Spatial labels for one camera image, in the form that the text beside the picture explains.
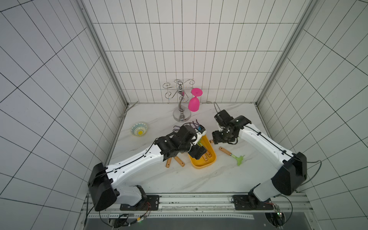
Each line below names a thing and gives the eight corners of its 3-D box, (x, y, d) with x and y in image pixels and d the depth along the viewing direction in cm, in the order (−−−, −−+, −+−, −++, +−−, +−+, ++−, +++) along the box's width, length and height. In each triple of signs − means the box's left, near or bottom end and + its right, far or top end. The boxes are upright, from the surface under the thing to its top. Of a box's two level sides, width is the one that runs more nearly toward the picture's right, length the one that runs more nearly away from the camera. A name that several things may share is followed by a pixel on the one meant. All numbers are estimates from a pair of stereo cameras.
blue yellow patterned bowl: (131, 136, 101) (129, 132, 97) (134, 125, 107) (132, 121, 104) (146, 136, 101) (145, 132, 97) (149, 125, 107) (147, 121, 104)
